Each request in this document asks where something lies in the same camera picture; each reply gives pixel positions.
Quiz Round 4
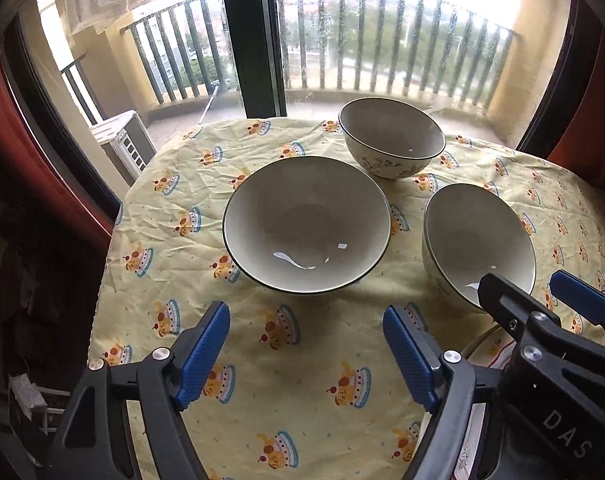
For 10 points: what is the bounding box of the dark window frame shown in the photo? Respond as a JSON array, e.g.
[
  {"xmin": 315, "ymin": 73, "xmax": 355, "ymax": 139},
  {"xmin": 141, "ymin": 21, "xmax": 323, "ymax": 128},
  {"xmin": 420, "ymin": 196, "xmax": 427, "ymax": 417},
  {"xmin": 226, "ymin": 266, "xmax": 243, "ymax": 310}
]
[{"xmin": 2, "ymin": 0, "xmax": 603, "ymax": 216}]

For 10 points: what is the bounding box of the white metal rack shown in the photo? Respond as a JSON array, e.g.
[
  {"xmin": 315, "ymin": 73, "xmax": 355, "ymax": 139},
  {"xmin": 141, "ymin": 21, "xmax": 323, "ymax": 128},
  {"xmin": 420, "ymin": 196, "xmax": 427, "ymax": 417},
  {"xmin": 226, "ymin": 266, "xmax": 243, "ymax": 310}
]
[{"xmin": 7, "ymin": 374, "xmax": 66, "ymax": 433}]

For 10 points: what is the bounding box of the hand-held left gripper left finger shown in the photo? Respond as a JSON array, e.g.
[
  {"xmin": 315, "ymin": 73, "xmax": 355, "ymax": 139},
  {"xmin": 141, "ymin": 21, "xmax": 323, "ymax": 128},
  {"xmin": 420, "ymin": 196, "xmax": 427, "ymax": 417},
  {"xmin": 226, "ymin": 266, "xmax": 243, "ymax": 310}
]
[{"xmin": 47, "ymin": 301, "xmax": 232, "ymax": 480}]

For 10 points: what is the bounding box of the white outdoor air conditioner unit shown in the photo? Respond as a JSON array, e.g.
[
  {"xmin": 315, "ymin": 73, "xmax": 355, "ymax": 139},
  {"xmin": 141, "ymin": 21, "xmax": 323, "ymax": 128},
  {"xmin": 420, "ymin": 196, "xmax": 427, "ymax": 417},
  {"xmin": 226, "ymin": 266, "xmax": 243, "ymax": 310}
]
[{"xmin": 90, "ymin": 109, "xmax": 158, "ymax": 187}]

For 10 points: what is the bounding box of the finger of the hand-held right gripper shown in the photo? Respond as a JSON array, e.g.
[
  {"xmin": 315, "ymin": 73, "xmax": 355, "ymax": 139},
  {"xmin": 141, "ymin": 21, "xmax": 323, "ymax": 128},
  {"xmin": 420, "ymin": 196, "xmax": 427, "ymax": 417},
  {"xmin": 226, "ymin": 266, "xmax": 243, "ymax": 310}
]
[
  {"xmin": 477, "ymin": 272, "xmax": 567, "ymax": 347},
  {"xmin": 549, "ymin": 270, "xmax": 605, "ymax": 348}
]

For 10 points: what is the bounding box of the large white scalloped deep plate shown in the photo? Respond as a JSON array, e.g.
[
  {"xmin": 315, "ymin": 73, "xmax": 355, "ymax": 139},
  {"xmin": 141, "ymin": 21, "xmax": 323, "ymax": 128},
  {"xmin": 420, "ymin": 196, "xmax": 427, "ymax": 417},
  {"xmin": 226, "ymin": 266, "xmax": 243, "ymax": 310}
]
[{"xmin": 413, "ymin": 327, "xmax": 508, "ymax": 480}]

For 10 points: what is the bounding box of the white stick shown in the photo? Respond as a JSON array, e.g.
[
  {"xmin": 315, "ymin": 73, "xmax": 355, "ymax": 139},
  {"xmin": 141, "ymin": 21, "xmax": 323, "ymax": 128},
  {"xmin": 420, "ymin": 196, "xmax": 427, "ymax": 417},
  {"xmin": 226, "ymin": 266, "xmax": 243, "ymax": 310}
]
[{"xmin": 200, "ymin": 85, "xmax": 220, "ymax": 124}]

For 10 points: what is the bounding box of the grey-white floral ceramic bowl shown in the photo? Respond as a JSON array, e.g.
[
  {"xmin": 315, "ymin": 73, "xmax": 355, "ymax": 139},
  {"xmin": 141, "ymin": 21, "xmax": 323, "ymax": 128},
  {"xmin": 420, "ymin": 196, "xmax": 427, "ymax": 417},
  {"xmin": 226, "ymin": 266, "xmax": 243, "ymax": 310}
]
[
  {"xmin": 422, "ymin": 183, "xmax": 538, "ymax": 315},
  {"xmin": 338, "ymin": 97, "xmax": 446, "ymax": 179},
  {"xmin": 222, "ymin": 156, "xmax": 390, "ymax": 296}
]

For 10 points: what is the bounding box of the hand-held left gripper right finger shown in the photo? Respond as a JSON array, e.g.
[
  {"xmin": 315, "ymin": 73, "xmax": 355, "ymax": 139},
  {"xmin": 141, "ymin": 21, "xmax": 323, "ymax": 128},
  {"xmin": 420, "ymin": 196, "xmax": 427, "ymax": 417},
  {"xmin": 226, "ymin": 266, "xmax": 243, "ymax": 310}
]
[{"xmin": 382, "ymin": 305, "xmax": 505, "ymax": 480}]

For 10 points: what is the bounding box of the balcony railing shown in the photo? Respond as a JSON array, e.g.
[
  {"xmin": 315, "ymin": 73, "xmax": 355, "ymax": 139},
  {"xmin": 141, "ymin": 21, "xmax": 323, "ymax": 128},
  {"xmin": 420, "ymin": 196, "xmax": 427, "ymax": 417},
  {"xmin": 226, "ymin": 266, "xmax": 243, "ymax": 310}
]
[{"xmin": 62, "ymin": 0, "xmax": 520, "ymax": 111}]

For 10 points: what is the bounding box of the red curtain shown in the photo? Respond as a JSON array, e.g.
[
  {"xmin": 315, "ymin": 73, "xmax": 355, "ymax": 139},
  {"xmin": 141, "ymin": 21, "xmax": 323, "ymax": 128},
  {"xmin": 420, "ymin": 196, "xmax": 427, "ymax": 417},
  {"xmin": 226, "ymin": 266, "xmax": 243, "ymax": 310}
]
[
  {"xmin": 0, "ymin": 50, "xmax": 116, "ymax": 256},
  {"xmin": 547, "ymin": 25, "xmax": 605, "ymax": 201}
]

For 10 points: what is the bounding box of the yellow printed tablecloth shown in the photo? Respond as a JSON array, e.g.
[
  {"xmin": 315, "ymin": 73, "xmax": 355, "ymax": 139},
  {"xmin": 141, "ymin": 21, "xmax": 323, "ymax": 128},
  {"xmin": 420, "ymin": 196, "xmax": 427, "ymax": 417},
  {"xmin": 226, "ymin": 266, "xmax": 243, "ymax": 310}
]
[{"xmin": 87, "ymin": 117, "xmax": 605, "ymax": 480}]

